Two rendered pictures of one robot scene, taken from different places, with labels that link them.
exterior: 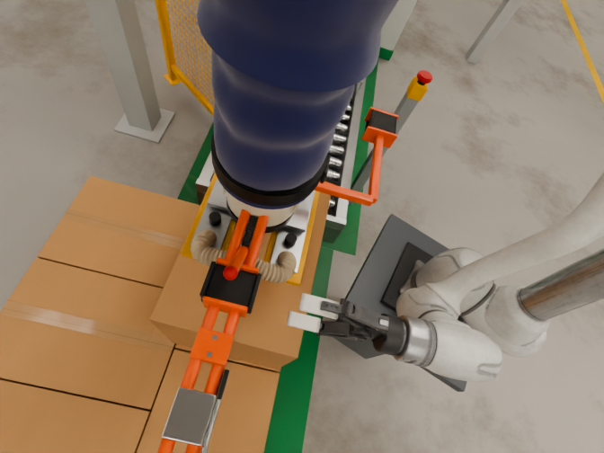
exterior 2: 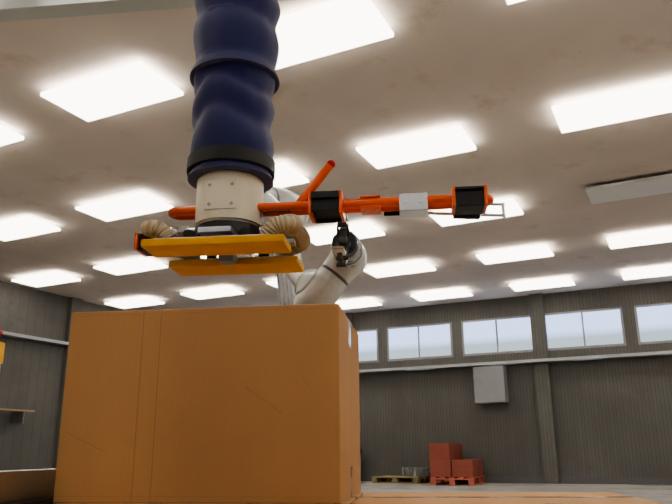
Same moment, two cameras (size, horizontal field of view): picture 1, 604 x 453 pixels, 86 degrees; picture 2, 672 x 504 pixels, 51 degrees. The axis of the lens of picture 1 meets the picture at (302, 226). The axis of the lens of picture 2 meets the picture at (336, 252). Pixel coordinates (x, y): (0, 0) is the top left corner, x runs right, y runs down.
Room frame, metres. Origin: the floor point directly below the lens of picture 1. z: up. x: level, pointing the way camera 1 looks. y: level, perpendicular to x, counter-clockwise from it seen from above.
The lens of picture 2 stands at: (-0.32, 1.65, 0.64)
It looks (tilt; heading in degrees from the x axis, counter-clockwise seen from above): 16 degrees up; 286
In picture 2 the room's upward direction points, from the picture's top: straight up
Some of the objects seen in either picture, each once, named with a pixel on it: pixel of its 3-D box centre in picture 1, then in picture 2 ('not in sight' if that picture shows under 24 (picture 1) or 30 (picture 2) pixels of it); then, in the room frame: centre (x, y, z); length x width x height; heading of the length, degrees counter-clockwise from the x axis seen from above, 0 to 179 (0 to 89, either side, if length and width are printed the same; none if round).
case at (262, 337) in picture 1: (252, 263); (224, 407); (0.41, 0.11, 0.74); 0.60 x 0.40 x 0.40; 9
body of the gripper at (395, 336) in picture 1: (375, 331); (344, 241); (0.21, -0.22, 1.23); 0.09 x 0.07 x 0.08; 100
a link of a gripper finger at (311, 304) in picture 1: (319, 306); not in sight; (0.18, -0.09, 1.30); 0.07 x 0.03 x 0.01; 100
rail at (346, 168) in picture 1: (358, 81); not in sight; (1.98, 0.05, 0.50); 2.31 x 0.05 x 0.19; 10
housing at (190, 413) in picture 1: (190, 414); (413, 205); (-0.04, 0.04, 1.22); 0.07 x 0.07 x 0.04; 10
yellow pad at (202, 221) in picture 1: (224, 198); (217, 240); (0.40, 0.21, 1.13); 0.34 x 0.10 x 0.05; 10
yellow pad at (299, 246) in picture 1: (295, 217); (237, 261); (0.43, 0.02, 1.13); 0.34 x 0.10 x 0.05; 10
